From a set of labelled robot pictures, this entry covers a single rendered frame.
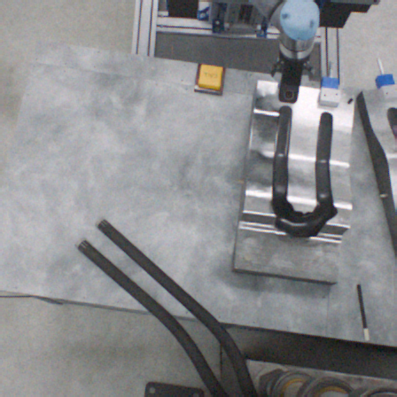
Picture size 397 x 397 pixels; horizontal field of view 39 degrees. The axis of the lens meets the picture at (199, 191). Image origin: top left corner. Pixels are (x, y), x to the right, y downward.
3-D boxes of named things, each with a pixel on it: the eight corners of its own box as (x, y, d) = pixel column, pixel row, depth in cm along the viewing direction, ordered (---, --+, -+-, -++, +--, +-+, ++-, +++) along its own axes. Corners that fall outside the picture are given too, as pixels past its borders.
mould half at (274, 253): (252, 94, 159) (260, 72, 146) (344, 108, 160) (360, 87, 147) (231, 271, 146) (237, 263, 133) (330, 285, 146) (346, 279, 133)
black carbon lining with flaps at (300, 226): (276, 107, 151) (283, 91, 142) (336, 116, 151) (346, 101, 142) (262, 234, 142) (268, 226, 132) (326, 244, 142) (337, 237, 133)
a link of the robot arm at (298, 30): (299, -17, 111) (330, 12, 110) (296, 9, 122) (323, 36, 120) (269, 9, 111) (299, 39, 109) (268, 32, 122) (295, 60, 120)
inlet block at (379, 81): (366, 64, 160) (373, 54, 155) (383, 62, 161) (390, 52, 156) (377, 106, 157) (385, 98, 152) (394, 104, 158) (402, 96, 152)
